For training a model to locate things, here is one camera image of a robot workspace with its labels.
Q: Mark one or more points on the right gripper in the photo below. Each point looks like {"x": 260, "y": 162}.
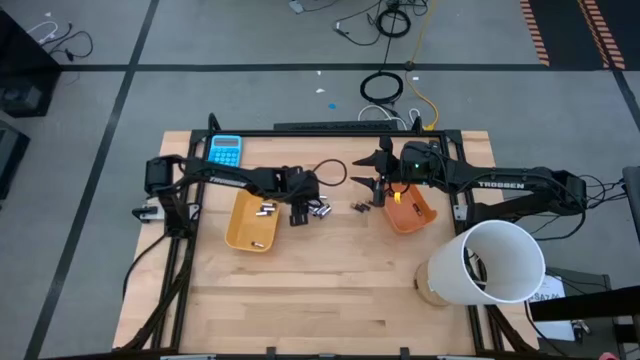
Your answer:
{"x": 420, "y": 165}

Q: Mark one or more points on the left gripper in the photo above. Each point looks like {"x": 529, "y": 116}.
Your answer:
{"x": 300, "y": 185}

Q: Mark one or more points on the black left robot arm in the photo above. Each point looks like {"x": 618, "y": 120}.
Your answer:
{"x": 225, "y": 179}

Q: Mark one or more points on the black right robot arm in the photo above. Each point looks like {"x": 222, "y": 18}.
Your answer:
{"x": 500, "y": 184}

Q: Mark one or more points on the black ridged bar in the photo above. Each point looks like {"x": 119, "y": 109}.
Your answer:
{"x": 335, "y": 126}

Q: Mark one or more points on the orange plastic bin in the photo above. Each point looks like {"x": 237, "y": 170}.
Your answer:
{"x": 407, "y": 220}

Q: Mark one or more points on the yellow plastic bin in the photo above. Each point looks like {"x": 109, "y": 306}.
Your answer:
{"x": 245, "y": 230}

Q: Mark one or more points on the blue calculator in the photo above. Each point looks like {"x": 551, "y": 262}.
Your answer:
{"x": 225, "y": 150}

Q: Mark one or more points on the wooden lamp base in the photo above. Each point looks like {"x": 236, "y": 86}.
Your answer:
{"x": 422, "y": 287}

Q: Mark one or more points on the white cylindrical bucket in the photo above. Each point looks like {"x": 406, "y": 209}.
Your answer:
{"x": 450, "y": 275}

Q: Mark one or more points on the grey power adapter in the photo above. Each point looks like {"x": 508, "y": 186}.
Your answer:
{"x": 296, "y": 6}

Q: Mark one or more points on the white paper sheet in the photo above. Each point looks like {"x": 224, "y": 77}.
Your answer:
{"x": 550, "y": 290}

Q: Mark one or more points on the black cart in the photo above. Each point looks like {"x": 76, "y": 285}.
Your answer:
{"x": 585, "y": 305}

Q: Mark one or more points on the dark equipment case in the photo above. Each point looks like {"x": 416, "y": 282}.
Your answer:
{"x": 10, "y": 160}

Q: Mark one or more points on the black cabinet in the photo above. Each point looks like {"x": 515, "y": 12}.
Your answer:
{"x": 25, "y": 75}

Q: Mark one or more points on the black aluminium table frame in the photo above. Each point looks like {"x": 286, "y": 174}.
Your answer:
{"x": 320, "y": 133}

